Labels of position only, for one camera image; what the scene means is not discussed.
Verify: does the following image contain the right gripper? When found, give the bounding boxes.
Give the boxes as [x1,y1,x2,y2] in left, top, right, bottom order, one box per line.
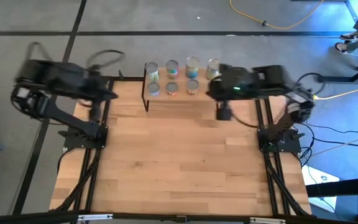
[206,65,248,102]

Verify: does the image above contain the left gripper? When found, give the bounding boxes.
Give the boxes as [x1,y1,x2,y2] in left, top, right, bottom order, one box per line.
[78,70,120,104]

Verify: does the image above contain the teal salmon can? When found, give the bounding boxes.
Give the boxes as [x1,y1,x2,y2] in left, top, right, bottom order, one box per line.
[147,82,161,97]

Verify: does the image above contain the green can yellow face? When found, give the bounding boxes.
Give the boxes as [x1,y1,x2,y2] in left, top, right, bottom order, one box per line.
[165,59,180,80]

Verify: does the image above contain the silver can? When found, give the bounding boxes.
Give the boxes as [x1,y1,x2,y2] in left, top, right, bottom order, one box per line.
[145,61,160,83]

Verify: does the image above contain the wooden shelf black legs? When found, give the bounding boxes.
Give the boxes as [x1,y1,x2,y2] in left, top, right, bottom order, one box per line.
[141,63,226,113]

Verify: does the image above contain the white floor sign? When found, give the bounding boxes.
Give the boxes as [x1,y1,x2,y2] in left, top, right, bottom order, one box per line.
[301,164,340,212]

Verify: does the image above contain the person's shoe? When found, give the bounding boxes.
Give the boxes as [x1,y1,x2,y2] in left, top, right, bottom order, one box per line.
[334,42,352,54]
[339,30,358,42]

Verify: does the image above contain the black metal beam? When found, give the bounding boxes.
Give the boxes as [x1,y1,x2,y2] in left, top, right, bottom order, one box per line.
[305,175,358,198]

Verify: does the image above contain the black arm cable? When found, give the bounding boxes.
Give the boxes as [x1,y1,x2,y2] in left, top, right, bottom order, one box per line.
[87,49,126,70]

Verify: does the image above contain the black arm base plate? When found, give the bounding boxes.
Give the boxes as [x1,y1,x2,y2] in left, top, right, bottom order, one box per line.
[257,128,306,154]
[58,124,108,149]

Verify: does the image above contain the black aluminium frame rail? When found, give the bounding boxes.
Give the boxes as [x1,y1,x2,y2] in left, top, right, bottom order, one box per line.
[255,98,312,217]
[50,79,114,215]

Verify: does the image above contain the yellow floor cable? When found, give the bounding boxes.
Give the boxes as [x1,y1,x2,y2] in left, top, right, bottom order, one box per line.
[312,81,358,101]
[228,0,325,30]

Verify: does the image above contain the silver frame bracket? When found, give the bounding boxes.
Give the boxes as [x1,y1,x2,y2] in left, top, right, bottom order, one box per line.
[249,217,287,224]
[78,213,114,222]

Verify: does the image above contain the beige floor cable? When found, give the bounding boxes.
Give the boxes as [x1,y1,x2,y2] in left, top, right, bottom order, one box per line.
[310,129,358,157]

